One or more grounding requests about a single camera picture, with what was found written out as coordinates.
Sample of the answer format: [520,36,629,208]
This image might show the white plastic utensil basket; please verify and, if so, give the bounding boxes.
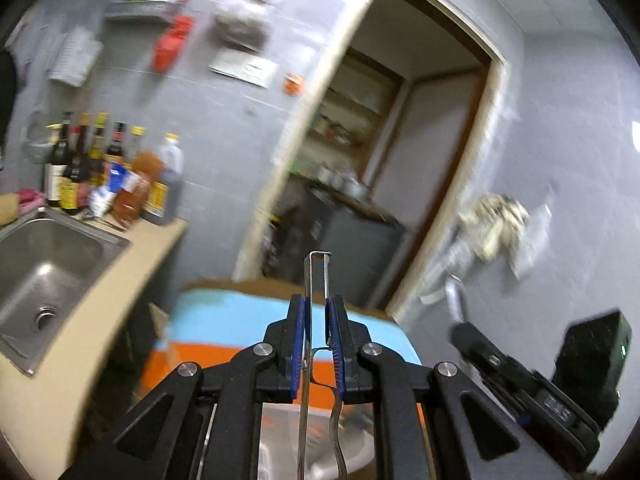
[257,404,374,479]

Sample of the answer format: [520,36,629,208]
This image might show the grey cabinet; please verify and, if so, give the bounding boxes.
[273,186,406,308]

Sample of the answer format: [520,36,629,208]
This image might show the striped blue orange brown towel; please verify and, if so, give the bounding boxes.
[134,278,426,480]

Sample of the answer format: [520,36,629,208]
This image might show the metal pot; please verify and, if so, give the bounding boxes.
[340,178,370,202]

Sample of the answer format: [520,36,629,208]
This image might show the hanging white mesh bag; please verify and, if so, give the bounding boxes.
[510,183,555,281]

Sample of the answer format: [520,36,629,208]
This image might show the large vinegar jug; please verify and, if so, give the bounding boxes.
[142,133,184,226]

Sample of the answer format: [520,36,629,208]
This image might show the orange spice packet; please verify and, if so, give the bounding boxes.
[111,152,164,229]

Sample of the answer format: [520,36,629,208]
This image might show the stainless steel sink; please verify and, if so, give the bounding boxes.
[0,207,129,376]

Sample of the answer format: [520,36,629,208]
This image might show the dark soy sauce bottle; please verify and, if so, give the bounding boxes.
[60,113,90,214]

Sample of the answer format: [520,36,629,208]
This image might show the red plastic bag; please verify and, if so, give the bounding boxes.
[152,14,194,74]

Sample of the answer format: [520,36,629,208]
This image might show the hanging clear bag of goods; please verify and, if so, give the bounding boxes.
[214,0,286,52]

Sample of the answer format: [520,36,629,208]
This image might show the metal strainer ladle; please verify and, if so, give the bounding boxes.
[22,110,52,165]

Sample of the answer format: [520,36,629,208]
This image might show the white hose loop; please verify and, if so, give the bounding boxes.
[418,244,476,321]

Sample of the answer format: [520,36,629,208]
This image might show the white wall socket panel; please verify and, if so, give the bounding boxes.
[208,48,279,89]

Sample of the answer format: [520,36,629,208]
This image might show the grey wall shelf rack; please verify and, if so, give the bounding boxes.
[104,1,181,23]

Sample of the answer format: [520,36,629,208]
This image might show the white wall holder box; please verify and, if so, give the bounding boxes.
[48,26,103,88]

